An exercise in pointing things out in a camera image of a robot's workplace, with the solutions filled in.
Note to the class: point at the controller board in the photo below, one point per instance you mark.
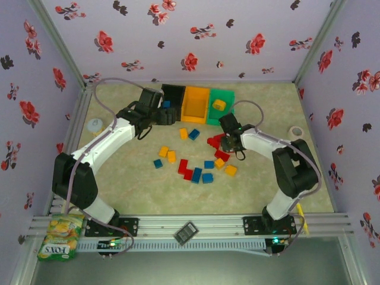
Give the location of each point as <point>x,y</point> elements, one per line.
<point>277,242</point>
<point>111,245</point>

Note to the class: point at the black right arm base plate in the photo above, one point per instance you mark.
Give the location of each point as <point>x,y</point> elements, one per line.
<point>252,225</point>

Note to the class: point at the black plastic container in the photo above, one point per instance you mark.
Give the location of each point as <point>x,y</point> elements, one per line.
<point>175,92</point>

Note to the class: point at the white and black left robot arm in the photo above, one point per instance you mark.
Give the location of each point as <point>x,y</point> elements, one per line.
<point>101,142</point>

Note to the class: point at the right controller board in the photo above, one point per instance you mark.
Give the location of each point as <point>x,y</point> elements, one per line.
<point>277,242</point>

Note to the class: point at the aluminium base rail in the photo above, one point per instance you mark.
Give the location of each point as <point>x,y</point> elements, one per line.
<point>160,225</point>

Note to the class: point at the aluminium frame post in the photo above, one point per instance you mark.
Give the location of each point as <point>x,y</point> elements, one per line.
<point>60,44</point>
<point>23,267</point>
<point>317,44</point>
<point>353,261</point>

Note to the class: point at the red stepped lego piece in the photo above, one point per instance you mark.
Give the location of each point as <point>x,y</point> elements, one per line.
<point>213,140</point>

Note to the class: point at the grey metal panel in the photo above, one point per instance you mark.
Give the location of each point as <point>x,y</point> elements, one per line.
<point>190,268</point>

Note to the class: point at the green plastic container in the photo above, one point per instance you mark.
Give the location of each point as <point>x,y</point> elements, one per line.
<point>227,95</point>

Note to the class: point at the beige tape roll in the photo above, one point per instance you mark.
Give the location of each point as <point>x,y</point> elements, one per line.
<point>292,132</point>

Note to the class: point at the aluminium side rail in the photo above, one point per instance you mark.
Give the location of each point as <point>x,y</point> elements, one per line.
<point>77,118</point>

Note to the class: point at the yellow lego brick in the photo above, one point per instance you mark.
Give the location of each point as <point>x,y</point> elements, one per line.
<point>163,151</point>
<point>219,104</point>
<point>219,163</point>
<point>230,170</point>
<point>183,133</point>
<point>171,156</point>

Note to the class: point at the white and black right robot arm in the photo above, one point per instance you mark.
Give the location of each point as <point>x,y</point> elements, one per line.
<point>267,142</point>

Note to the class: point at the small black electronic device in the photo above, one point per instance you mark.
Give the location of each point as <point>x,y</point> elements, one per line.
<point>186,232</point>

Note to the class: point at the green yellow candy bag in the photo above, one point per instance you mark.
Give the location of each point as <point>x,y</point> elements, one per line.
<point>60,237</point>

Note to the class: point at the left controller board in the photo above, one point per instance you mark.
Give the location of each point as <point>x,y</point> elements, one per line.
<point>111,245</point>

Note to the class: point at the orange plastic container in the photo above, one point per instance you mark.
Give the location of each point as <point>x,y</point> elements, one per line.
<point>194,118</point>

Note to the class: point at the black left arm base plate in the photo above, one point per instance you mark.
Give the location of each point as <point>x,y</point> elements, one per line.
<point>132,227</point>

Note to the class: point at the yellow pen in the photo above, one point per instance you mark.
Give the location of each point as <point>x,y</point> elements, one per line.
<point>303,221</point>

